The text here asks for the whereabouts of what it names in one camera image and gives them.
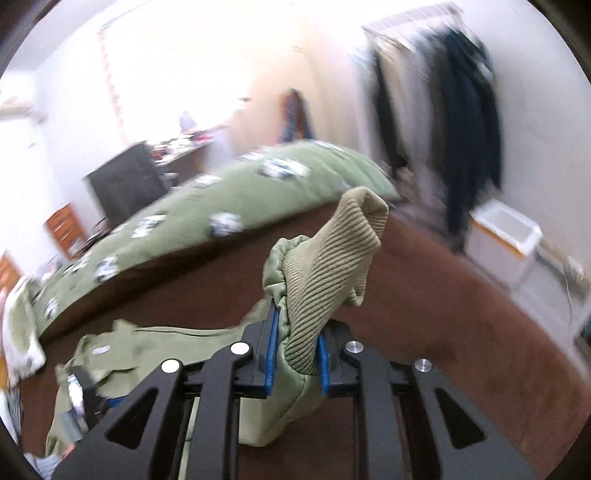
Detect green jacket with ribbed cuffs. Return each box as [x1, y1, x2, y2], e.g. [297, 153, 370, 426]
[45, 187, 389, 457]

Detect green panda print quilt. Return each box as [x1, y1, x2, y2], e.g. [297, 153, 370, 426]
[28, 140, 402, 343]

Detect beige hanging clothes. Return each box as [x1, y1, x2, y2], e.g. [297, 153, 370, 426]
[369, 34, 446, 185]

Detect white green pink pillow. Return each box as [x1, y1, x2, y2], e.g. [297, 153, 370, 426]
[0, 276, 48, 386]

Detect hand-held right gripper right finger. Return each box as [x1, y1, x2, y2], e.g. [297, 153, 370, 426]
[316, 320, 539, 480]

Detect metal clothes rack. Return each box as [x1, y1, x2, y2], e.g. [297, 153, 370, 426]
[359, 2, 467, 56]

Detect white storage box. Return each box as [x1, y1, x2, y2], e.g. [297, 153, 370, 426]
[463, 198, 544, 288]

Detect blue garment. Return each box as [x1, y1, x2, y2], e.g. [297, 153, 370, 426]
[278, 89, 317, 145]

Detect cluttered desk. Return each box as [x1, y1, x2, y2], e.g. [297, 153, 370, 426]
[152, 113, 234, 183]

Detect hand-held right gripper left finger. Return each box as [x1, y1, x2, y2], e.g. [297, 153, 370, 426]
[52, 299, 281, 480]

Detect dark hanging coat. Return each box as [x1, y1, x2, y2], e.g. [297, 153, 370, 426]
[441, 25, 505, 237]

